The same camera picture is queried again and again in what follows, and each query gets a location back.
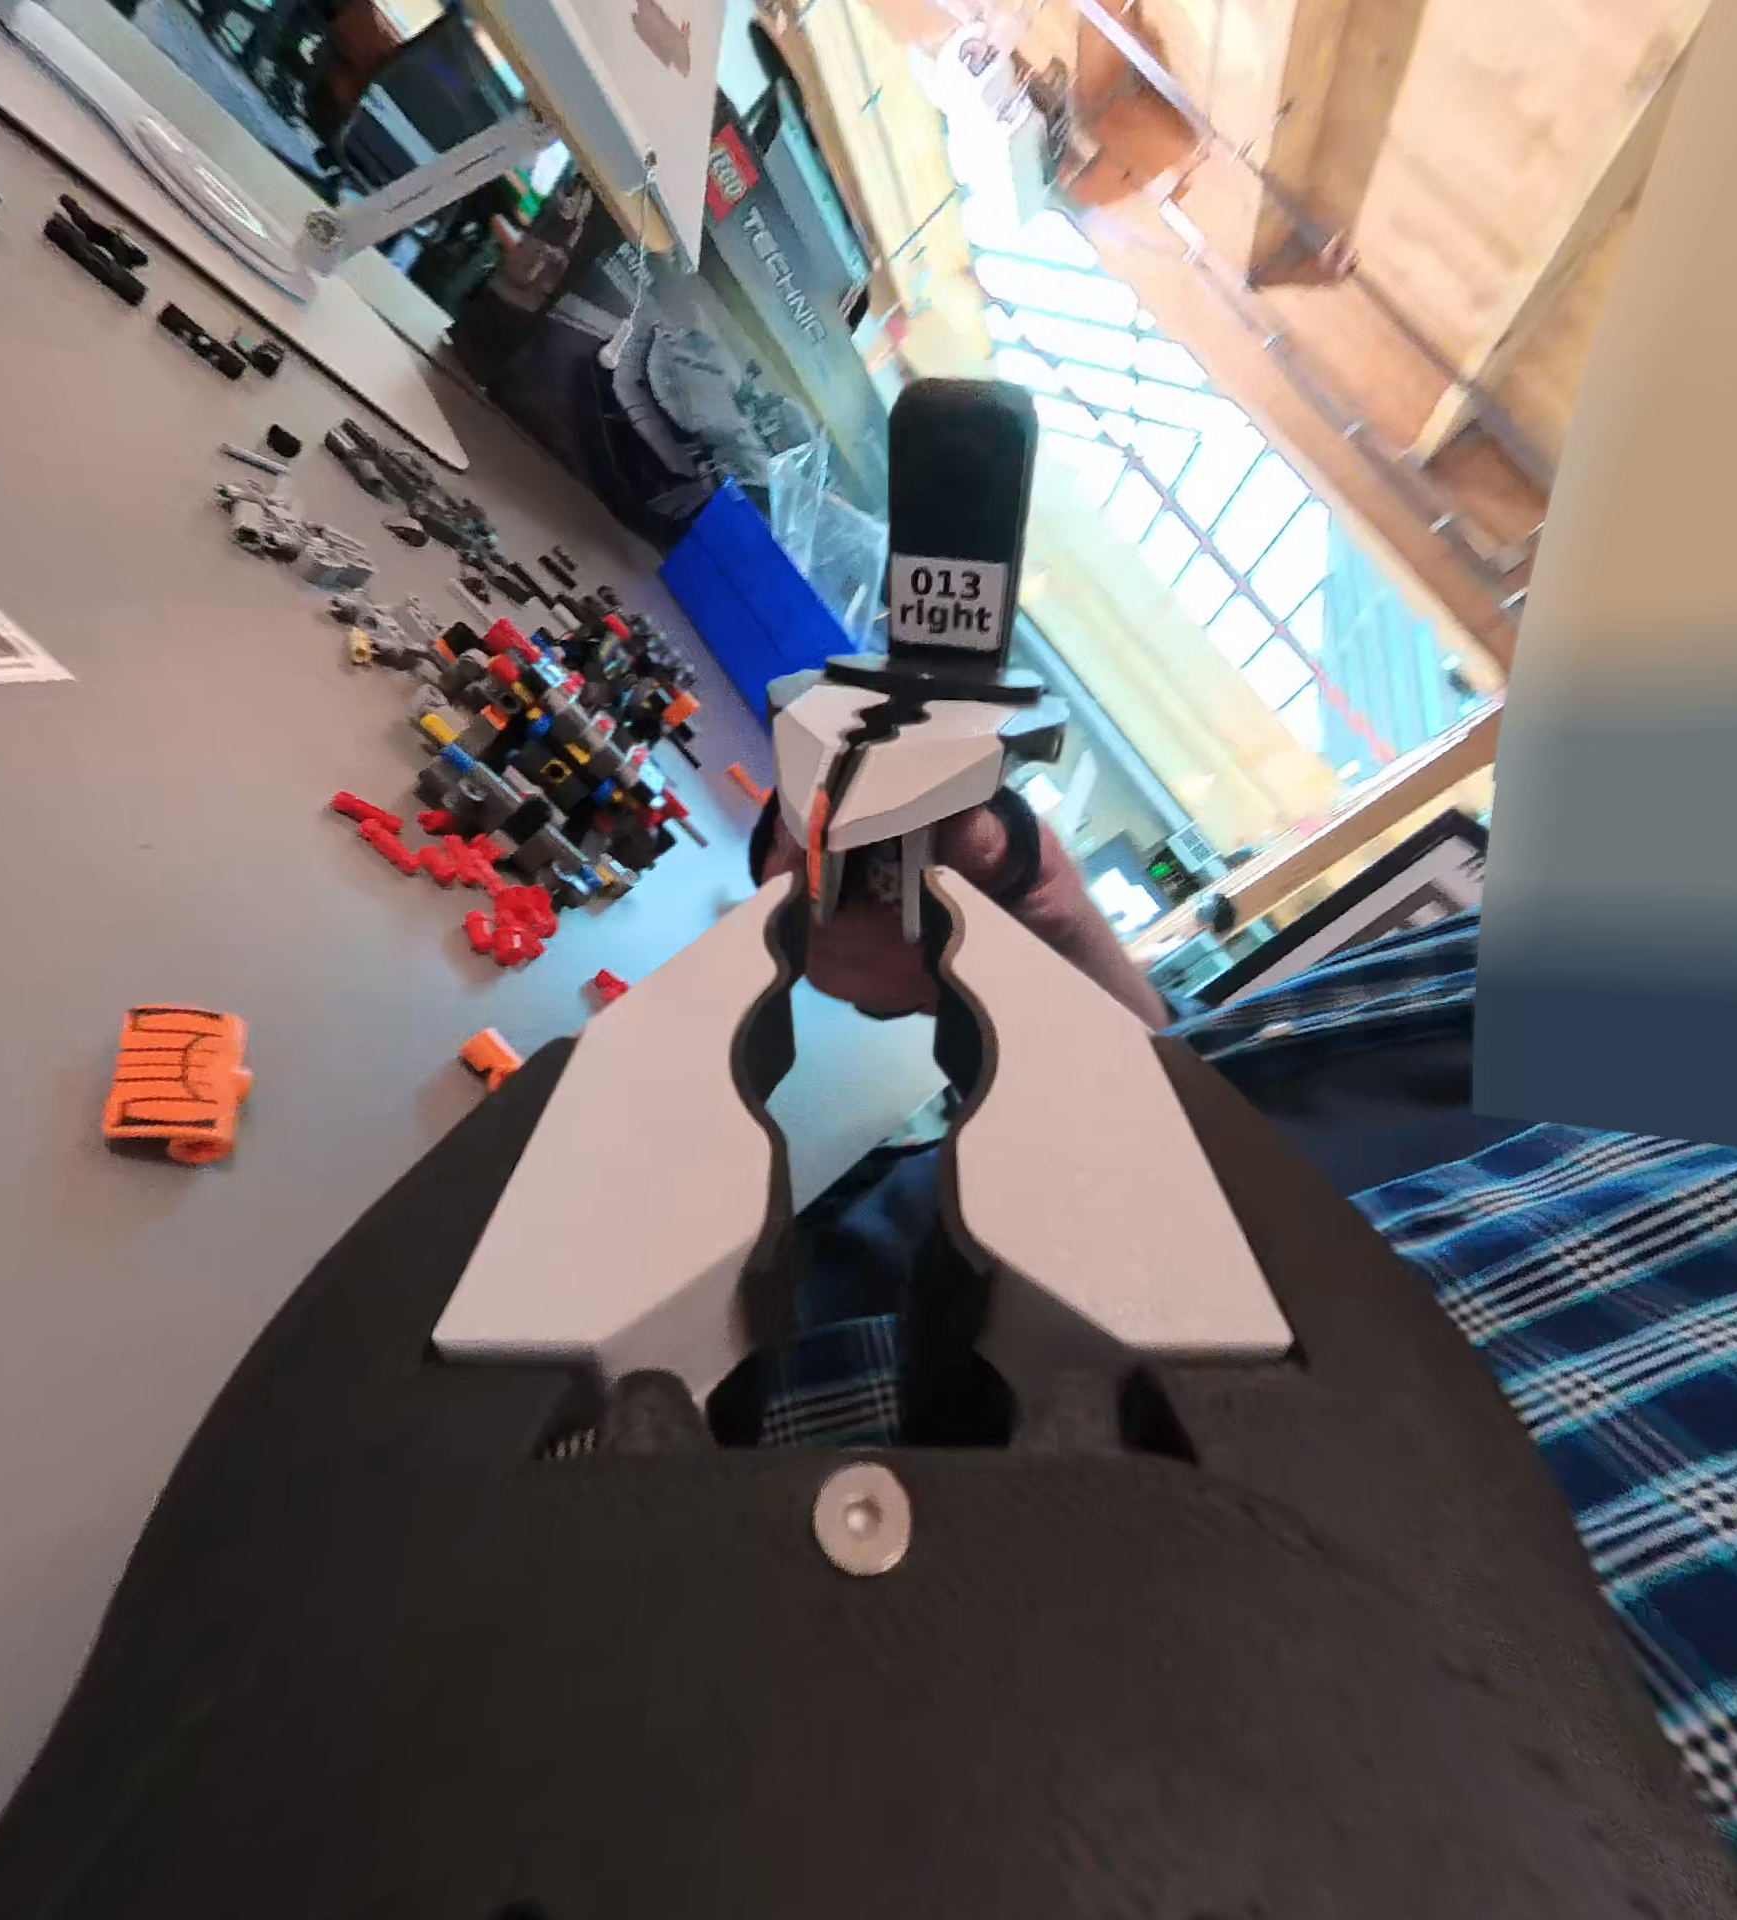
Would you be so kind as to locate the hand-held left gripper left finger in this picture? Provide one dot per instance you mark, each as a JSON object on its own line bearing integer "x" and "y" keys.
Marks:
{"x": 612, "y": 1201}

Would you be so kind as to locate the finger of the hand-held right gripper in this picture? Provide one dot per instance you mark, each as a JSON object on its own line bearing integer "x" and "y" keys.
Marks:
{"x": 928, "y": 781}
{"x": 805, "y": 759}

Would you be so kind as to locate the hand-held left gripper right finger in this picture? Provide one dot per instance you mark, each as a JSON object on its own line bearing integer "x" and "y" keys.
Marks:
{"x": 1109, "y": 1185}

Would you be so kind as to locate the orange lego axle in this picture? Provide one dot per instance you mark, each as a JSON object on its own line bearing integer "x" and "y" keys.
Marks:
{"x": 816, "y": 840}

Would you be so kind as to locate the person's right forearm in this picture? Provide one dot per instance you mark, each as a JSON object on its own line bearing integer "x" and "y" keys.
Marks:
{"x": 1333, "y": 983}

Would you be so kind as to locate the orange lego pin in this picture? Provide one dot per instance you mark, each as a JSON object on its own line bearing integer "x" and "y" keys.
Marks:
{"x": 749, "y": 779}

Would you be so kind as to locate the small orange lego connector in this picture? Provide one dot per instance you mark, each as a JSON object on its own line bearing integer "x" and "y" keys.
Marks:
{"x": 490, "y": 1058}

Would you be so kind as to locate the partly built lego model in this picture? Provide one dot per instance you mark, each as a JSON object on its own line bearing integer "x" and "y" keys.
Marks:
{"x": 568, "y": 751}

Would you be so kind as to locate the pile of red lego pieces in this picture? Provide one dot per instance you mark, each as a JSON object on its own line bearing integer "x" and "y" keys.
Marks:
{"x": 479, "y": 885}

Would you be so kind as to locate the black lego set box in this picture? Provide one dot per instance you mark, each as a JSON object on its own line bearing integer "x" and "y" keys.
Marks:
{"x": 598, "y": 375}

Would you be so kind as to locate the orange lego panel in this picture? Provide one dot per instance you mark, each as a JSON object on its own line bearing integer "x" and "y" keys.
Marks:
{"x": 174, "y": 1082}

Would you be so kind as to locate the pile of dark grey lego beams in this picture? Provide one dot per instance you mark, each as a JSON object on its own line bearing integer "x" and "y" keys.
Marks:
{"x": 403, "y": 519}

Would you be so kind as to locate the group of black lego cylinders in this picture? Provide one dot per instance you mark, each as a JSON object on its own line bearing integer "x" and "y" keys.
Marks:
{"x": 97, "y": 248}

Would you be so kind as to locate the person's right hand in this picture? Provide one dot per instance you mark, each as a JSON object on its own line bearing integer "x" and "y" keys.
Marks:
{"x": 868, "y": 968}

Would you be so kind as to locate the clear plastic bag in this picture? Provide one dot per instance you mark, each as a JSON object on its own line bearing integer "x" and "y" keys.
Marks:
{"x": 831, "y": 519}

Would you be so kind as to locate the blue plastic bin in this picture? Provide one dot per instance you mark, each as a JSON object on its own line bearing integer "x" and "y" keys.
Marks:
{"x": 749, "y": 600}

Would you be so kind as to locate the black framed tag sign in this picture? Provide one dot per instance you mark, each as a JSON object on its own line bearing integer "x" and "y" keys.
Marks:
{"x": 1393, "y": 900}

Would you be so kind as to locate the white monitor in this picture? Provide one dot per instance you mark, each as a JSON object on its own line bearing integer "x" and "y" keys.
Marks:
{"x": 628, "y": 120}

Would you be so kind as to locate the white flat stand base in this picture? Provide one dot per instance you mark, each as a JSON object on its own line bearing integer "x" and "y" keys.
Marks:
{"x": 359, "y": 344}

